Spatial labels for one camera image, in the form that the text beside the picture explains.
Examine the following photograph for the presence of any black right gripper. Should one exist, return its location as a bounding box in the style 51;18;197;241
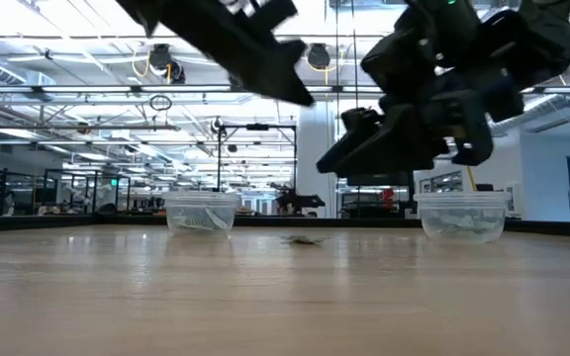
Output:
316;89;494;178

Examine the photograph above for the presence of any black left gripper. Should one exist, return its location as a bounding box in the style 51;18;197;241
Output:
116;0;315;108

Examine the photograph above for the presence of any white pillar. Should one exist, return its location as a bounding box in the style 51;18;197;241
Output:
297;101;338;219

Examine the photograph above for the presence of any clear plastic bin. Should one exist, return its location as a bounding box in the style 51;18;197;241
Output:
162;191;240;238
413;191;512;244

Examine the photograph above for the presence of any black ceiling cable reel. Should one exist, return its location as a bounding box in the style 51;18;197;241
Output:
147;43;187;86
307;43;333;71

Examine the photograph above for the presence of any black frame rig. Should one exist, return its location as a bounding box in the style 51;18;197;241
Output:
217;123;299;194

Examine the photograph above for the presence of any hanging cable coil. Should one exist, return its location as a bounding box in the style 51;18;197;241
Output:
148;93;173;113

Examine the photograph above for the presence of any black cage frame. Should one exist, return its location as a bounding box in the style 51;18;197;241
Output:
42;167;133;215

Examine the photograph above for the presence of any black table frame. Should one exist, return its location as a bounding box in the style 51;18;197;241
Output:
0;213;570;234

